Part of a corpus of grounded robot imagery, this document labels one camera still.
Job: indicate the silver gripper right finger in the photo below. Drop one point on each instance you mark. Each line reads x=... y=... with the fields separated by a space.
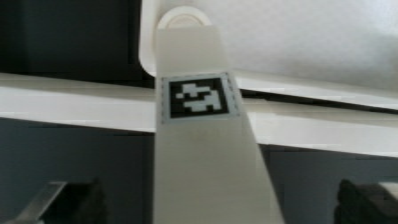
x=366 y=203

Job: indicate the white desk leg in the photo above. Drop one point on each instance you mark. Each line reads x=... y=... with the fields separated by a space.
x=211 y=187

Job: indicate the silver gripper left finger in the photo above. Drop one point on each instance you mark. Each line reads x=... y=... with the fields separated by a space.
x=67 y=204

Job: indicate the white desk top tray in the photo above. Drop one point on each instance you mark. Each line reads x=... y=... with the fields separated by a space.
x=311 y=47

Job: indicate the white L-shaped fence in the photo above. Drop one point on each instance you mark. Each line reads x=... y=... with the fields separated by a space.
x=110 y=106

